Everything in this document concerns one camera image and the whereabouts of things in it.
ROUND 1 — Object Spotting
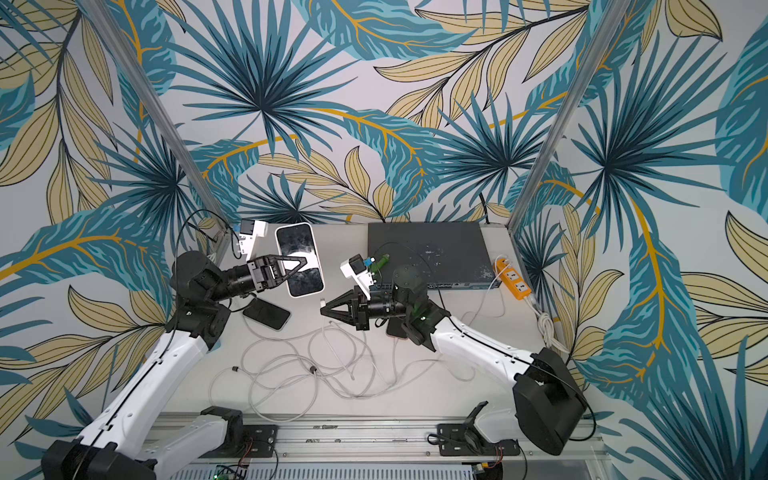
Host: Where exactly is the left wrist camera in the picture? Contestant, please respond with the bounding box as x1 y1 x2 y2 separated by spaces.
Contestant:
237 219 268 260

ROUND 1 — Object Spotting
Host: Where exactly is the coiled white power cord right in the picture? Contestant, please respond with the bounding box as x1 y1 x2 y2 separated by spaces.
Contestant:
527 296 571 355

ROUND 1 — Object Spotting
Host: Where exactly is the phone with light blue case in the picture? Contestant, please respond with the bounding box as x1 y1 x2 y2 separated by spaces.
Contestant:
243 298 291 331

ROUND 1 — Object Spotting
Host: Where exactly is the green plastic tool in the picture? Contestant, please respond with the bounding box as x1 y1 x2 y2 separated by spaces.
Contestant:
368 253 390 274

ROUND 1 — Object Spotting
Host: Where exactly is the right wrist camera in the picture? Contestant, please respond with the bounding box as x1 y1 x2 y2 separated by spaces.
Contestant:
340 254 374 299

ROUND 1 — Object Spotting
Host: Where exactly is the white charging cable tangle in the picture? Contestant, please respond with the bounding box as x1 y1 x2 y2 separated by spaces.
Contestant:
206 299 433 425

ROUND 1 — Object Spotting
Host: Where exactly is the orange power strip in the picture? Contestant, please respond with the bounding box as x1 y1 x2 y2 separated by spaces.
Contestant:
494 258 532 301

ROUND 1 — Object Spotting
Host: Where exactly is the aluminium front rail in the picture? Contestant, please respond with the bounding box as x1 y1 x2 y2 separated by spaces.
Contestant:
155 416 613 466

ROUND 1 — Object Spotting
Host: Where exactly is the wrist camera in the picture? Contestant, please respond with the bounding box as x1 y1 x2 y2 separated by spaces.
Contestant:
340 254 374 299
237 219 268 260

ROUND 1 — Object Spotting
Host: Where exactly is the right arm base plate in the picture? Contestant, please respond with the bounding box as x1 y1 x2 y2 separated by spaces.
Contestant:
426 423 521 458

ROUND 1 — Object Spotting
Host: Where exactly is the grey network switch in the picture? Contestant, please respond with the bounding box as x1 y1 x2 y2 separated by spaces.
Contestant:
363 222 500 290

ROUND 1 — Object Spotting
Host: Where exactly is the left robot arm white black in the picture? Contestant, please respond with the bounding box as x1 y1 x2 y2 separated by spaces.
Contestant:
41 251 307 479

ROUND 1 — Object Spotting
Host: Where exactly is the phone with white case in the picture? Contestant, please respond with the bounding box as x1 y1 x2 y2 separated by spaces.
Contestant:
275 223 325 298

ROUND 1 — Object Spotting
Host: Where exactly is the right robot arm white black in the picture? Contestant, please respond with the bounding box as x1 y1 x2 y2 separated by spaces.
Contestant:
320 255 591 455

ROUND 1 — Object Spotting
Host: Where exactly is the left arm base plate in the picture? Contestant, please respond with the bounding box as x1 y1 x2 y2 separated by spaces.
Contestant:
202 424 279 459

